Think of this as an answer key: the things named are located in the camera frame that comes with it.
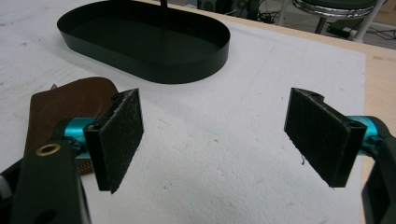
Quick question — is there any black oval tray with stand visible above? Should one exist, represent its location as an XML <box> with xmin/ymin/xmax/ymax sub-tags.
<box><xmin>56</xmin><ymin>0</ymin><xmax>232</xmax><ymax>85</ymax></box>

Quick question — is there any white foam mat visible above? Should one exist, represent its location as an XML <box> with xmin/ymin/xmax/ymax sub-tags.
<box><xmin>0</xmin><ymin>0</ymin><xmax>367</xmax><ymax>224</ymax></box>

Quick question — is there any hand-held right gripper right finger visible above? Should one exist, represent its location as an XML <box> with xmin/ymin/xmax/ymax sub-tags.
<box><xmin>283</xmin><ymin>87</ymin><xmax>385</xmax><ymax>189</ymax></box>

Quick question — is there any black power adapter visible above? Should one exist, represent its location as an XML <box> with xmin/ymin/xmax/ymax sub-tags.
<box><xmin>326</xmin><ymin>24</ymin><xmax>353</xmax><ymax>39</ymax></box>

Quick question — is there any brown leather pouch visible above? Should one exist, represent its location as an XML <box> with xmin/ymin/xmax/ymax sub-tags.
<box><xmin>23</xmin><ymin>77</ymin><xmax>120</xmax><ymax>175</ymax></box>

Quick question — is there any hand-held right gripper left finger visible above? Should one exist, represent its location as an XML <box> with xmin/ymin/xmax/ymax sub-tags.
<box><xmin>64</xmin><ymin>88</ymin><xmax>145</xmax><ymax>194</ymax></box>

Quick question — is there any black round stool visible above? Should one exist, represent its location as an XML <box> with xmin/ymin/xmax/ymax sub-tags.
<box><xmin>292</xmin><ymin>0</ymin><xmax>379</xmax><ymax>35</ymax></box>

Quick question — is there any white metal leg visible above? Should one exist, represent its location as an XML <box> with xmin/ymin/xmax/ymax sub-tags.
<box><xmin>353</xmin><ymin>0</ymin><xmax>388</xmax><ymax>43</ymax></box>

